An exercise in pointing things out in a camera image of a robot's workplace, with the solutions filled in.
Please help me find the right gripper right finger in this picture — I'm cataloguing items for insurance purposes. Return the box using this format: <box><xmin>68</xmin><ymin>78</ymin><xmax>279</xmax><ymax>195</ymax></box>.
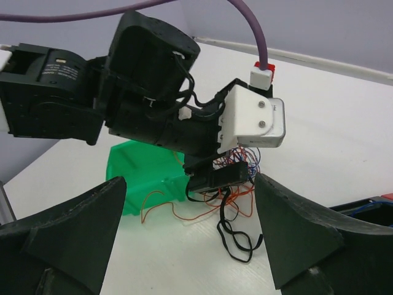
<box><xmin>255</xmin><ymin>174</ymin><xmax>392</xmax><ymax>294</ymax></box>

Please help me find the red and black bin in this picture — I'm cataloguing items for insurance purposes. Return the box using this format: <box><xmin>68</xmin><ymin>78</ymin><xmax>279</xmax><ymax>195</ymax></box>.
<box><xmin>330</xmin><ymin>193</ymin><xmax>393</xmax><ymax>227</ymax></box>

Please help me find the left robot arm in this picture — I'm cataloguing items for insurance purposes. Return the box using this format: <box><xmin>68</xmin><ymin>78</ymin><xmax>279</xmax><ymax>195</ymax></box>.
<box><xmin>1</xmin><ymin>10</ymin><xmax>249</xmax><ymax>192</ymax></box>

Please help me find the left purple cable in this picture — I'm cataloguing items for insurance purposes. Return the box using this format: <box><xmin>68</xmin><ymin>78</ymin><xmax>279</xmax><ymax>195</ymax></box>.
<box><xmin>0</xmin><ymin>0</ymin><xmax>269</xmax><ymax>70</ymax></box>

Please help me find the back aluminium rail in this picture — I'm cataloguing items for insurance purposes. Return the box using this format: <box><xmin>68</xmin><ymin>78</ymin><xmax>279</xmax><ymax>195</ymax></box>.
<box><xmin>194</xmin><ymin>37</ymin><xmax>392</xmax><ymax>86</ymax></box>

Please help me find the wire bundle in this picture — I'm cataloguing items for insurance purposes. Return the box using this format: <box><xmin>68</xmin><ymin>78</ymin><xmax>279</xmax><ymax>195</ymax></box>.
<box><xmin>139</xmin><ymin>147</ymin><xmax>263</xmax><ymax>264</ymax></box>

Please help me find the green plastic bin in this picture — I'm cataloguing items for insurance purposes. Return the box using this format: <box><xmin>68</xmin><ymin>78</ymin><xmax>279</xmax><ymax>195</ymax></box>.
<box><xmin>106</xmin><ymin>141</ymin><xmax>189</xmax><ymax>216</ymax></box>

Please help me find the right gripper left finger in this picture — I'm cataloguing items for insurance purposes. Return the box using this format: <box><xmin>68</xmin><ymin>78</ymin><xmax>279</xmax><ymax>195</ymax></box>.
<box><xmin>1</xmin><ymin>177</ymin><xmax>126</xmax><ymax>294</ymax></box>

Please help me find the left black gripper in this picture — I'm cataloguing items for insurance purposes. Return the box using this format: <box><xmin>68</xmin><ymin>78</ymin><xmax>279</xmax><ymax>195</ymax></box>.
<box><xmin>153</xmin><ymin>78</ymin><xmax>248</xmax><ymax>193</ymax></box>

